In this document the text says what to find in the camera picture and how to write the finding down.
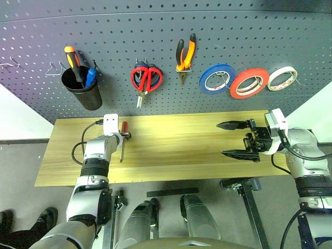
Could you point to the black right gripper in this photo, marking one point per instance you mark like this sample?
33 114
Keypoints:
259 138

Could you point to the wide red tape roll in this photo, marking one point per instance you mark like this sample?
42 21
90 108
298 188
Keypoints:
240 79

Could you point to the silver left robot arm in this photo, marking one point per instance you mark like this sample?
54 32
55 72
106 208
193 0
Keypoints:
96 147

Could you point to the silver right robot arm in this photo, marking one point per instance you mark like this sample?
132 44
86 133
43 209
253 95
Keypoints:
303 145

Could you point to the blue tape roll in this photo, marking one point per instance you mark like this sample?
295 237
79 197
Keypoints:
207 74

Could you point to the white tape roll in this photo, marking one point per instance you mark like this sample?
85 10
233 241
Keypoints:
277 74

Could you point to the dark grey perforated pegboard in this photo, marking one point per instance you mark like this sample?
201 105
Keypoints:
155 31

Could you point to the black plastic cup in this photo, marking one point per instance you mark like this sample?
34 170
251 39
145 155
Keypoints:
86 99

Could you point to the black metal table leg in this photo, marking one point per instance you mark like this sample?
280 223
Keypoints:
250 205
110 223

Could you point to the black flat floor strip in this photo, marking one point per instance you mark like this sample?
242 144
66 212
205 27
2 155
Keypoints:
172 192

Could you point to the small scissors peg hook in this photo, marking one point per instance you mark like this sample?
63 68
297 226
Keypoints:
141 61

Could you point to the small black peg hook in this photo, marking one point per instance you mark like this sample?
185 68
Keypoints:
95 63

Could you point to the dark grey rounded shell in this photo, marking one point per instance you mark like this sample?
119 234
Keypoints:
138 220
201 215

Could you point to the black shoe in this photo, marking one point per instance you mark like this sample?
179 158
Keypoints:
46 216
5 219

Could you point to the grey robot torso edge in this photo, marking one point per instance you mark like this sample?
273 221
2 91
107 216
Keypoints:
186 243

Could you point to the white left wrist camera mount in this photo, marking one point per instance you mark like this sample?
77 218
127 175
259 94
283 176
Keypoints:
110 124

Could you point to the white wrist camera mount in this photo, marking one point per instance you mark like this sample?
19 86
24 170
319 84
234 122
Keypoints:
110 124
276 119

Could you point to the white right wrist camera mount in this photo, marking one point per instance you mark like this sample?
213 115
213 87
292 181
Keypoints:
276 119

